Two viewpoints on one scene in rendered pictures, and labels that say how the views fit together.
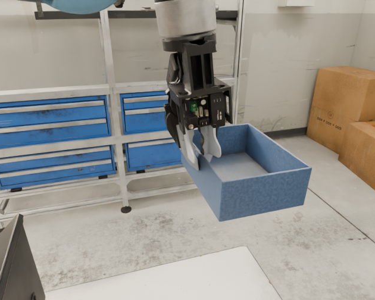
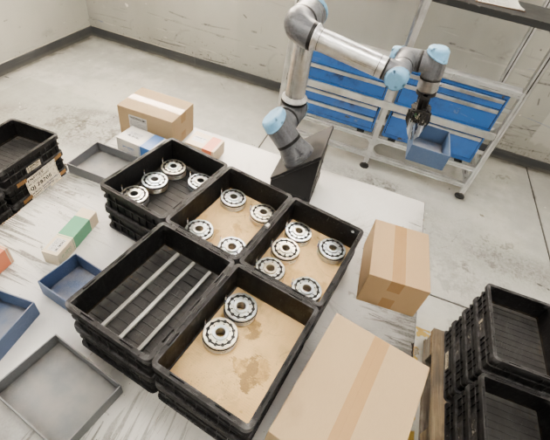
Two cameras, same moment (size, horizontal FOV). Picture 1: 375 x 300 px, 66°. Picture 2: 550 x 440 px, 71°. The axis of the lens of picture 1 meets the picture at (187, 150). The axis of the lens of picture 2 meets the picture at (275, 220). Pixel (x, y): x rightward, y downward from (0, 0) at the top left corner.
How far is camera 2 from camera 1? 1.22 m
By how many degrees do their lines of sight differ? 29
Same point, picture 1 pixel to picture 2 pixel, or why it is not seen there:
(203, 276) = (391, 200)
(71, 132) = (355, 84)
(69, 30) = not seen: outside the picture
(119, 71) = (422, 37)
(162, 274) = (373, 189)
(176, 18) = (422, 85)
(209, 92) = (422, 113)
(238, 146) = (439, 140)
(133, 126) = (404, 99)
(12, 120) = (320, 58)
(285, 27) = not seen: outside the picture
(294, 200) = (438, 166)
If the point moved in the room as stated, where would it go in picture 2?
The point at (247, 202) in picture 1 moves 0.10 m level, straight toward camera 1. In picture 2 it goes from (418, 156) to (403, 164)
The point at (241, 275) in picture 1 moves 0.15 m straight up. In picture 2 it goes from (411, 210) to (423, 187)
